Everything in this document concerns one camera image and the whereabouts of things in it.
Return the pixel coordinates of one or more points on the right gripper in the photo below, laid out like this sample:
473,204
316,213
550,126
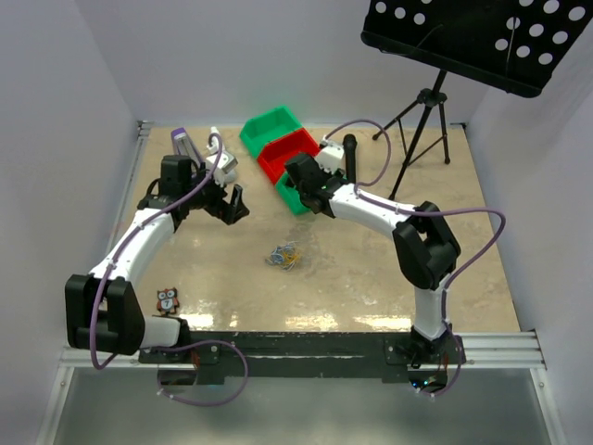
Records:
328,176

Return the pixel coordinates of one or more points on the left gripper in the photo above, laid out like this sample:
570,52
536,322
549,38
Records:
228,213

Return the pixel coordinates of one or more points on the red bin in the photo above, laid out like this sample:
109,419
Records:
276,153

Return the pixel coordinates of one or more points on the green bin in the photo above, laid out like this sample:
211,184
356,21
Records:
290,196
267,127

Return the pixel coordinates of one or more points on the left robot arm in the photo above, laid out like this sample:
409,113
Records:
102,310

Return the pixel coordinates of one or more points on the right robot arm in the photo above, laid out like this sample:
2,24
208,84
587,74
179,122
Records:
426,249

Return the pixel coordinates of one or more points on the black microphone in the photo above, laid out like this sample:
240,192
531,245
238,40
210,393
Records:
350,144

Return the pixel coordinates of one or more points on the purple metronome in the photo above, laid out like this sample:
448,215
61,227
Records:
183,144

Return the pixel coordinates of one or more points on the owl number tile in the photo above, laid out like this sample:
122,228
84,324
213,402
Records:
168,302

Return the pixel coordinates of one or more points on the black music stand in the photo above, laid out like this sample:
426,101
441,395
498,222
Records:
533,57

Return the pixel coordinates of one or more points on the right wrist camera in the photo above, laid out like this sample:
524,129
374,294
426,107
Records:
330,156

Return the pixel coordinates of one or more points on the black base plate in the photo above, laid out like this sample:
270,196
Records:
388,356

